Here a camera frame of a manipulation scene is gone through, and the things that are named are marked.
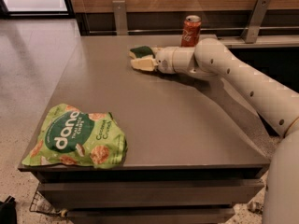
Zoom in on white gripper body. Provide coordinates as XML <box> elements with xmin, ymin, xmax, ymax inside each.
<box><xmin>155</xmin><ymin>47</ymin><xmax>195</xmax><ymax>74</ymax></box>

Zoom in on green and yellow sponge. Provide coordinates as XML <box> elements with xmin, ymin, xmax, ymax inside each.
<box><xmin>129</xmin><ymin>46</ymin><xmax>154</xmax><ymax>59</ymax></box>

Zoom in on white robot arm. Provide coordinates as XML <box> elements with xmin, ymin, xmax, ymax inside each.
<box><xmin>129</xmin><ymin>37</ymin><xmax>299</xmax><ymax>224</ymax></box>

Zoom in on green rice chip bag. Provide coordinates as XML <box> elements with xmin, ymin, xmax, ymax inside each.
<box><xmin>22</xmin><ymin>104</ymin><xmax>127</xmax><ymax>169</ymax></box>

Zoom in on orange soda can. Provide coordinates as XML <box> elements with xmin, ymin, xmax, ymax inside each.
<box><xmin>181</xmin><ymin>15</ymin><xmax>201</xmax><ymax>47</ymax></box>

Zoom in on wooden counter panel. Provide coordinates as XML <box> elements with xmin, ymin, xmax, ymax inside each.
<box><xmin>70</xmin><ymin>0</ymin><xmax>299</xmax><ymax>35</ymax></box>

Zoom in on grey drawer cabinet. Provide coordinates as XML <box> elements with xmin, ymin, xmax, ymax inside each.
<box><xmin>18</xmin><ymin>35</ymin><xmax>271</xmax><ymax>224</ymax></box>

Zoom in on black patterned tube on floor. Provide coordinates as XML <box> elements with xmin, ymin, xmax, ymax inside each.
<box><xmin>248</xmin><ymin>202</ymin><xmax>263</xmax><ymax>215</ymax></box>

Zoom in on black object on floor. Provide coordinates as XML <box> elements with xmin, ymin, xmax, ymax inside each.
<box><xmin>0</xmin><ymin>196</ymin><xmax>17</xmax><ymax>224</ymax></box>

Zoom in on left metal bracket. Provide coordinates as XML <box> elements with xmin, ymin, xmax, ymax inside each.
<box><xmin>112</xmin><ymin>0</ymin><xmax>128</xmax><ymax>35</ymax></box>

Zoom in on metal bracket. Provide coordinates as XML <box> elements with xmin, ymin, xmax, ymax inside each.
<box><xmin>241</xmin><ymin>0</ymin><xmax>272</xmax><ymax>44</ymax></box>
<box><xmin>112</xmin><ymin>0</ymin><xmax>128</xmax><ymax>35</ymax></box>

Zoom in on right metal bracket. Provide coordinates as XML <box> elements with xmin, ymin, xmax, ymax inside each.
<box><xmin>241</xmin><ymin>0</ymin><xmax>272</xmax><ymax>44</ymax></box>

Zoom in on wire basket on floor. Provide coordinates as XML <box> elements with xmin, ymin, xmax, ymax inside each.
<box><xmin>29</xmin><ymin>189</ymin><xmax>67</xmax><ymax>217</ymax></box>

